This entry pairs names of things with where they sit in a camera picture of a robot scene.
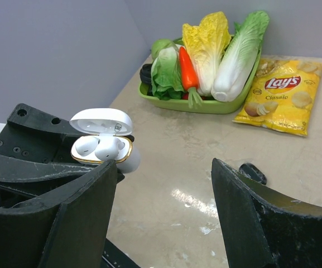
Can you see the white earbud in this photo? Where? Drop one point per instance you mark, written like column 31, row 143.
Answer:
column 86, row 145
column 108, row 148

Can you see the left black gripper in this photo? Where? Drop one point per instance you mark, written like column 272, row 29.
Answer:
column 35, row 161

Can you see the white earbud charging case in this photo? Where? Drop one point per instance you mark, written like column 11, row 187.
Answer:
column 100, row 122

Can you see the yellow Lays chips bag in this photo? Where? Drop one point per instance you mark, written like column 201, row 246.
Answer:
column 282, row 96

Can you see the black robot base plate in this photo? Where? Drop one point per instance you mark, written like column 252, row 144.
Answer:
column 113, row 257

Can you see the tall green napa cabbage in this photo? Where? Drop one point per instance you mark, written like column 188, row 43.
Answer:
column 240, row 56

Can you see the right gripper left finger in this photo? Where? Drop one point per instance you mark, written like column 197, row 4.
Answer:
column 65, row 227

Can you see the orange toy carrot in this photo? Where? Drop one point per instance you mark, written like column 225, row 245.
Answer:
column 189, row 78

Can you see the yellow toy cabbage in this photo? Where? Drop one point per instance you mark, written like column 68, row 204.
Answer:
column 206, row 44

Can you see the black earbud charging case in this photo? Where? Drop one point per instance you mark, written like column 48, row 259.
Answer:
column 251, row 171

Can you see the dark green toy vegetable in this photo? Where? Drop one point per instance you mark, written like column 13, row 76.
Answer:
column 145, row 74

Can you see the green white bok choy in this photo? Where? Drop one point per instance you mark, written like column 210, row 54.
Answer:
column 165, row 75

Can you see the green plastic vegetable tray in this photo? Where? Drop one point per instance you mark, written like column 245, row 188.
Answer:
column 207, row 106

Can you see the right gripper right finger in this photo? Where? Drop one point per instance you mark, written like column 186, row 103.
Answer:
column 262, row 227

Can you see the round green cabbage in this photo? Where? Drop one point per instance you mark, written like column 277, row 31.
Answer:
column 160, row 44

